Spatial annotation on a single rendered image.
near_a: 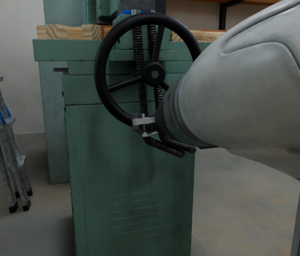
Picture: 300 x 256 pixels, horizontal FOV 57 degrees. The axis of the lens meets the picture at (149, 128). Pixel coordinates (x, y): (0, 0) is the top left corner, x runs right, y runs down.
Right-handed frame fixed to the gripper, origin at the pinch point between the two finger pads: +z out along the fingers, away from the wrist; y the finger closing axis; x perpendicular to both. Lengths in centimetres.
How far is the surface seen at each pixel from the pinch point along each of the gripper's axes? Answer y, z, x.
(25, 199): 42, 121, 25
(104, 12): -1, 46, -48
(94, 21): 2, 56, -49
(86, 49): 8.5, 27.5, -26.6
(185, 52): -22.7, 27.6, -25.8
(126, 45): -1.3, 18.3, -24.0
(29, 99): 55, 275, -65
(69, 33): 13, 40, -37
